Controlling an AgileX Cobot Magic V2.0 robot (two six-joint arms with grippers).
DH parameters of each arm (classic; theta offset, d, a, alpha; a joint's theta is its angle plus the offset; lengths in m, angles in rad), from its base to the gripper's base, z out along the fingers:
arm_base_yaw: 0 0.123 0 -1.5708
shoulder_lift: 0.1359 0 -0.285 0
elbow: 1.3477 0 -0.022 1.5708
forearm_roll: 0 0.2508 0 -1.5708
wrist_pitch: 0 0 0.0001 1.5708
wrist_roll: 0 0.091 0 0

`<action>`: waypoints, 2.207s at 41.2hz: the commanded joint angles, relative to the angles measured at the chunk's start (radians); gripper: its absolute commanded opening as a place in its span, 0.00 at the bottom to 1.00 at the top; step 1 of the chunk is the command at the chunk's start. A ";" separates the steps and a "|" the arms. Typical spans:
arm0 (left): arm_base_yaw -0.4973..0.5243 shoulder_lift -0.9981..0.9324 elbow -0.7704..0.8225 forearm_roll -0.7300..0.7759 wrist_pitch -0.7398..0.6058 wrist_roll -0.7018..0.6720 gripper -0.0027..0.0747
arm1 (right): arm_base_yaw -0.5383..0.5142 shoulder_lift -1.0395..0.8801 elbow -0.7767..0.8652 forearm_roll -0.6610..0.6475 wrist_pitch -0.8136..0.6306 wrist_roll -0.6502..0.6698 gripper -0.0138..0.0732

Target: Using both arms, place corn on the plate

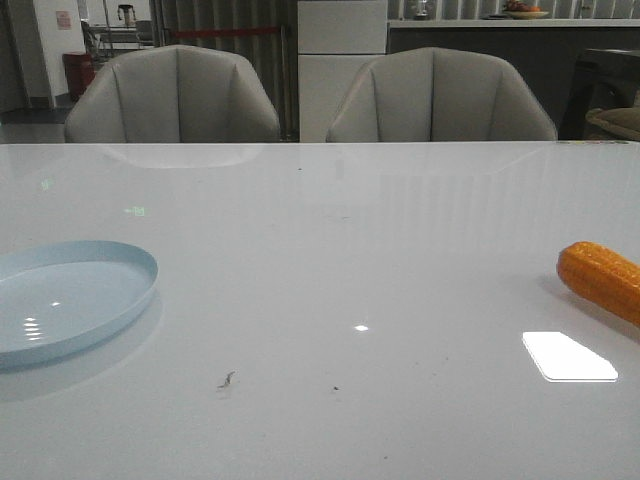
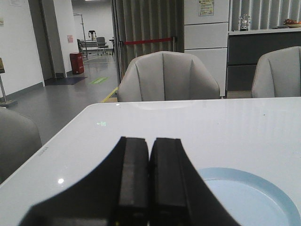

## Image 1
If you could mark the light blue round plate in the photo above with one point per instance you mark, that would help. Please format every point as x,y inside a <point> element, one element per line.
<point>62,298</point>

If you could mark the orange corn cob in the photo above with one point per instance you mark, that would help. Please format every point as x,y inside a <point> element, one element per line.
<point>602,276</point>

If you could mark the right grey upholstered chair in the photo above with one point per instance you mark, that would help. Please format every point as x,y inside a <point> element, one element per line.
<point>439,95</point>

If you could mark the grey upholstered chair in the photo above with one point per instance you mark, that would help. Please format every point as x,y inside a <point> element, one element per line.
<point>439,95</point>
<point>174,94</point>

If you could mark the white cabinet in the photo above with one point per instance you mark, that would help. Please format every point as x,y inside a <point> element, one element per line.
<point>335,38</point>

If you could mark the left grey upholstered chair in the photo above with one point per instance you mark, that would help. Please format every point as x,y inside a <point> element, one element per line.
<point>174,94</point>

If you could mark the red barrier belt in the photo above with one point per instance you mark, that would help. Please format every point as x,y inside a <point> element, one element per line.
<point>223,33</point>

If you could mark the red trash bin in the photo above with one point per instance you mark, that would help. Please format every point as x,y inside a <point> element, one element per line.
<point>79,72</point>

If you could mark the grey counter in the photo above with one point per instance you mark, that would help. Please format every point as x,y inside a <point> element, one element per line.
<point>543,51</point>

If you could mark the fruit bowl on counter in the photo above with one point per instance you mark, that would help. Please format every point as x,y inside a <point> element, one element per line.
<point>520,10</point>

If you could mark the beige cushion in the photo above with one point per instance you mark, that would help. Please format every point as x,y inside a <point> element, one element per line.
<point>620,123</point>

